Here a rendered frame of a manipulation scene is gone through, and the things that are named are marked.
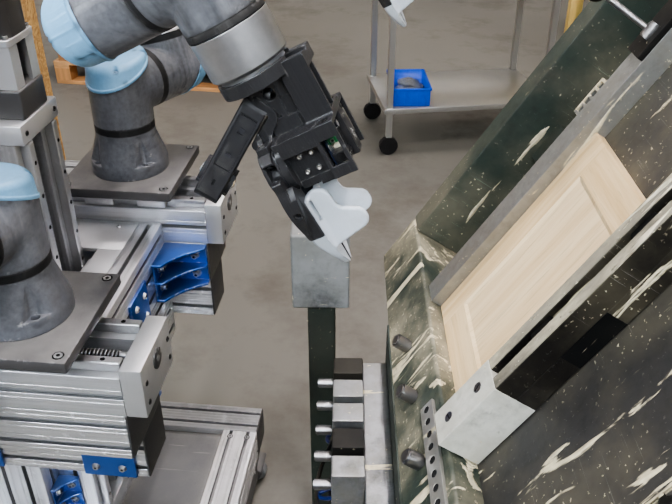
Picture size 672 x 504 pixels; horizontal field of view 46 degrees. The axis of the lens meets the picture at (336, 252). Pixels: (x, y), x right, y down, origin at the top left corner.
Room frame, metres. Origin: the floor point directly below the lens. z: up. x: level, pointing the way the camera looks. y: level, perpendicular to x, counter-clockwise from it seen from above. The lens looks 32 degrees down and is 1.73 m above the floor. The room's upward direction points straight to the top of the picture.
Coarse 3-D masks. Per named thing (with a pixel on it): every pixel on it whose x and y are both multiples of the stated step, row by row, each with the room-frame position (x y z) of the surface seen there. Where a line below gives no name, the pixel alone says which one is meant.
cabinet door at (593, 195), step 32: (576, 160) 1.14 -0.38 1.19; (608, 160) 1.06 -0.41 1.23; (544, 192) 1.14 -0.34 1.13; (576, 192) 1.07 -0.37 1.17; (608, 192) 1.00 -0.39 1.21; (640, 192) 0.96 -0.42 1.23; (544, 224) 1.08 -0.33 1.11; (576, 224) 1.01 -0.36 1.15; (608, 224) 0.94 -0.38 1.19; (512, 256) 1.09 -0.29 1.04; (544, 256) 1.01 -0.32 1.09; (576, 256) 0.95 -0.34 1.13; (480, 288) 1.09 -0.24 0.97; (512, 288) 1.02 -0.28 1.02; (544, 288) 0.95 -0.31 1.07; (448, 320) 1.10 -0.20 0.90; (480, 320) 1.02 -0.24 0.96; (512, 320) 0.95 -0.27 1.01; (480, 352) 0.96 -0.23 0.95
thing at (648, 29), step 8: (592, 0) 1.22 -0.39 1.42; (600, 0) 1.22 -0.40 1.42; (608, 0) 1.21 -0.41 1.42; (616, 0) 1.21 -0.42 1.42; (616, 8) 1.20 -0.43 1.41; (624, 8) 1.20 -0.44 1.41; (632, 16) 1.19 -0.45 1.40; (640, 24) 1.18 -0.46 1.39; (648, 24) 1.17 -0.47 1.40; (656, 24) 1.17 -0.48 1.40; (640, 32) 1.18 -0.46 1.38; (648, 32) 1.17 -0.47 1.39
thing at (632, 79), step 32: (640, 64) 1.15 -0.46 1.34; (608, 96) 1.16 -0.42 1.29; (640, 96) 1.15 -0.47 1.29; (576, 128) 1.17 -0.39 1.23; (608, 128) 1.15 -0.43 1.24; (544, 160) 1.18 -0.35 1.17; (512, 192) 1.19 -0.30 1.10; (512, 224) 1.15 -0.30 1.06; (480, 256) 1.15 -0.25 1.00; (448, 288) 1.15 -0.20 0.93
